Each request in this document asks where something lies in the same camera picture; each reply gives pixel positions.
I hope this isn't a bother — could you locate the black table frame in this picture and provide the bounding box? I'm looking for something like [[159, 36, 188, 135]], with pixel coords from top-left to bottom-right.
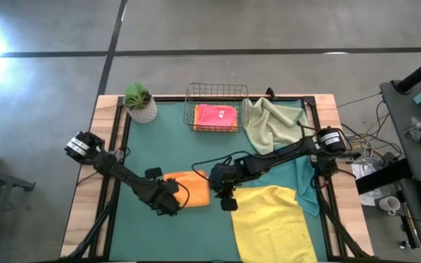
[[62, 94, 378, 263]]

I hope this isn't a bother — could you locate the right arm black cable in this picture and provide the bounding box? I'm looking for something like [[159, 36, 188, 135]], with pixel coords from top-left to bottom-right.
[[191, 151, 251, 182]]

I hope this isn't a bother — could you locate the white mug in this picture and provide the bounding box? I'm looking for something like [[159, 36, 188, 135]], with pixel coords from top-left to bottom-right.
[[378, 196, 401, 216]]

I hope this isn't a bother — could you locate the green table mat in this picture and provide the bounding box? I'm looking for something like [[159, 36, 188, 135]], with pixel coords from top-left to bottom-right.
[[110, 100, 329, 262]]

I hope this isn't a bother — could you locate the pink microfiber towel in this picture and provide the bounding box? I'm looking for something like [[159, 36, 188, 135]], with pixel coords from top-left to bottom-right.
[[195, 104, 238, 132]]

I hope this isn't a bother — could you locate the pale green microfiber towel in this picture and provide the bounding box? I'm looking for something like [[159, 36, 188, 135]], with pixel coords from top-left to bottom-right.
[[243, 97, 314, 156]]

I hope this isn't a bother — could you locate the teal microfiber towel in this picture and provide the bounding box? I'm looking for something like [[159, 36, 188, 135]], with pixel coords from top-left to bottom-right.
[[250, 144, 321, 216]]

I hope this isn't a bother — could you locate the white packet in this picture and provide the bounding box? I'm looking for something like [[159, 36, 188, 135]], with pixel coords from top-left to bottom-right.
[[352, 160, 379, 180]]

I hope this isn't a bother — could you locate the black wire basket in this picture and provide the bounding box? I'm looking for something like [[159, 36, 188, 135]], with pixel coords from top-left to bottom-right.
[[183, 83, 251, 133]]

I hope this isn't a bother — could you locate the grey side desk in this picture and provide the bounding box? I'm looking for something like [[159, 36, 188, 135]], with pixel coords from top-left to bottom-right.
[[379, 78, 421, 263]]

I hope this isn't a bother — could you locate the succulent in patterned pot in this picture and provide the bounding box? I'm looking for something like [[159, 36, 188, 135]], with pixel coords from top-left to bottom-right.
[[123, 82, 159, 124]]

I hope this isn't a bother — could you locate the yellow microfiber towel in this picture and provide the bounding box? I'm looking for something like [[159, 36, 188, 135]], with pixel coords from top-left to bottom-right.
[[230, 185, 319, 263]]

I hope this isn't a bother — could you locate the black pole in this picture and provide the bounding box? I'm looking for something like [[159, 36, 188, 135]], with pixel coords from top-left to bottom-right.
[[395, 49, 421, 94]]

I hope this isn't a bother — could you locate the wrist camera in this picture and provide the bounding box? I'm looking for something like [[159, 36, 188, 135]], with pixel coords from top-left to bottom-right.
[[220, 197, 239, 212], [144, 167, 163, 180]]

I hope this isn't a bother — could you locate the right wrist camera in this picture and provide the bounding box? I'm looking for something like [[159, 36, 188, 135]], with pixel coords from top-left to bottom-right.
[[220, 197, 239, 212]]

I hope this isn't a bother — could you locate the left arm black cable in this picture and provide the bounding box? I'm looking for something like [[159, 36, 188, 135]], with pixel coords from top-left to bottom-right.
[[173, 178, 191, 210]]

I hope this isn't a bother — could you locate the yellow cable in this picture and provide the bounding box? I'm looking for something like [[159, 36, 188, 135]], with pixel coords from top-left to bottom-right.
[[363, 113, 390, 137]]

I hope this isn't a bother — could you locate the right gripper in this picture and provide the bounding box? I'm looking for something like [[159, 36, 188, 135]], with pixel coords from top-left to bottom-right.
[[208, 163, 240, 199]]

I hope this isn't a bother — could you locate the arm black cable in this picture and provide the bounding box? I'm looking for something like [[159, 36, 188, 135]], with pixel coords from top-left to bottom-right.
[[173, 178, 191, 210], [191, 151, 251, 182]]

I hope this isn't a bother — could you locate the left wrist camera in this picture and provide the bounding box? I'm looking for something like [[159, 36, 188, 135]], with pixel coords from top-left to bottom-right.
[[144, 167, 163, 180]]

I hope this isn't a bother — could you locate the orange microfiber towel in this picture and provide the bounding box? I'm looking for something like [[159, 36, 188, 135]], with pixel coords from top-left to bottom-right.
[[193, 104, 239, 133], [163, 170, 211, 208]]

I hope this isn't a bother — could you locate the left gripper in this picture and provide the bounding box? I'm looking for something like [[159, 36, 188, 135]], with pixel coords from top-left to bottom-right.
[[148, 180, 181, 217]]

